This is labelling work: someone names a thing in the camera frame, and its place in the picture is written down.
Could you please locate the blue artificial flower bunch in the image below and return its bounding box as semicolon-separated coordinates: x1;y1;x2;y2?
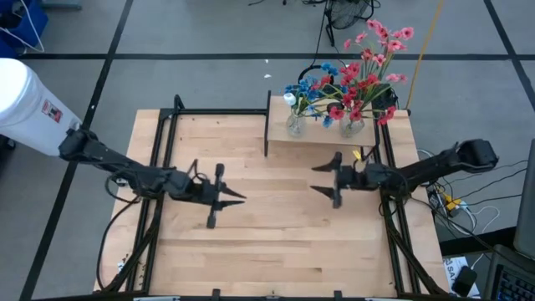
283;61;350;129

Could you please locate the small black device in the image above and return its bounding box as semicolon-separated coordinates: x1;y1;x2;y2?
451;265;478;297

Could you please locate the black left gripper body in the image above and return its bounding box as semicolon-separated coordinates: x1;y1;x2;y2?
183;162;229;230

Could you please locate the yellow cable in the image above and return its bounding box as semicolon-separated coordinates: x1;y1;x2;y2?
405;0;445;110

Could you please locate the white artificial tulip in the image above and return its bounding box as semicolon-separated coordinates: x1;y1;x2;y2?
283;92;302;122

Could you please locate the large computer monitor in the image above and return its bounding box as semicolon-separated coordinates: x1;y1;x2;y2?
512;140;535;260

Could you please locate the black computer keyboard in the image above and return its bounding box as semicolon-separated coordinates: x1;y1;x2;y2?
484;244;535;301

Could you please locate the white trash bin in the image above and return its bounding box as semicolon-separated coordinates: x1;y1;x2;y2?
0;57;84;157

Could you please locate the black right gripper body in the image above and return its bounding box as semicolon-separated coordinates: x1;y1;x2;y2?
332;150;390;210

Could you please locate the black floor fan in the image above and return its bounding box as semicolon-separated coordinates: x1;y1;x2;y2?
324;0;380;48

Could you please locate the clear glass vase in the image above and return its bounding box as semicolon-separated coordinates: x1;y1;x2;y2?
339;115;365;139
286;113;307;139

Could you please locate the light wooden shelf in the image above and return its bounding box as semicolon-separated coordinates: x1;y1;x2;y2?
263;89;380;158

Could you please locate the white printed paper sheet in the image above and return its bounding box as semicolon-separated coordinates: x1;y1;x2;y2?
442;255;482;298

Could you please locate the blue storage bin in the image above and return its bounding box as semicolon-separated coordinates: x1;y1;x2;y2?
0;0;49;59

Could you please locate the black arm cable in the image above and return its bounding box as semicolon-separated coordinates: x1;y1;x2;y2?
95;194;141;292

